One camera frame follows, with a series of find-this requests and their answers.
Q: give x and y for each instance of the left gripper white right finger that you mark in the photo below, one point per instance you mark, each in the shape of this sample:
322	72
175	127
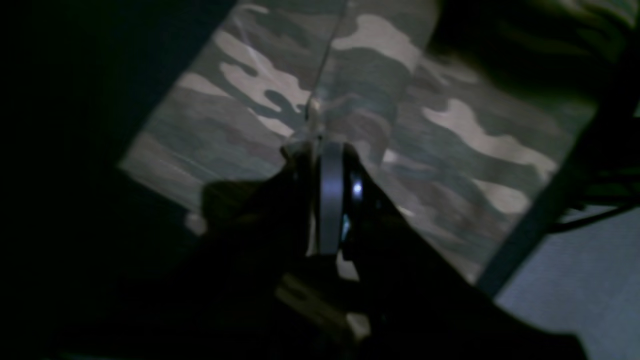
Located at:
418	306

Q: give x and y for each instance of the black table cloth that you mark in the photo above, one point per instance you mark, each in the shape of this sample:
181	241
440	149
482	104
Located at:
79	236

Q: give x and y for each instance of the camouflage t-shirt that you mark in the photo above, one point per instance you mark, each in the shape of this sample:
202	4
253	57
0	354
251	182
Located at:
463	111

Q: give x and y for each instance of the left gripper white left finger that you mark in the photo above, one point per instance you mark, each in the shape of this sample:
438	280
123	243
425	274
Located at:
219	304

